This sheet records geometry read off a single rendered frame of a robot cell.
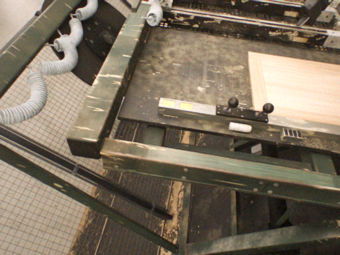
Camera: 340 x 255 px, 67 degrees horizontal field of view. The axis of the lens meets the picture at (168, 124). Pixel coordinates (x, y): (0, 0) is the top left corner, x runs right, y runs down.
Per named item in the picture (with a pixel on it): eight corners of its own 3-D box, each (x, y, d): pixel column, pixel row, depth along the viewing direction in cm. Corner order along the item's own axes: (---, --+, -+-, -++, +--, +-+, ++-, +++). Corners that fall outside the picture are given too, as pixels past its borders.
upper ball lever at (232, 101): (230, 116, 99) (240, 107, 86) (220, 115, 99) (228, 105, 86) (231, 107, 99) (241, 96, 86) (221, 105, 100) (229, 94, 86)
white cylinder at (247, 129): (228, 131, 98) (249, 134, 98) (230, 126, 96) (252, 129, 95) (228, 125, 100) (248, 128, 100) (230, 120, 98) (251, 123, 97)
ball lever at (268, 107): (261, 121, 98) (275, 113, 85) (251, 119, 98) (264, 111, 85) (262, 112, 99) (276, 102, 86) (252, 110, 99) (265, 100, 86)
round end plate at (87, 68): (144, 116, 156) (14, 23, 120) (138, 120, 160) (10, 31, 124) (164, 45, 208) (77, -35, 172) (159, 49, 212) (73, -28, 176)
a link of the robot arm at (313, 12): (301, 25, 131) (316, 6, 130) (318, 28, 123) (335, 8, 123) (295, 5, 122) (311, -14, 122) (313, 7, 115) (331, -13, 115)
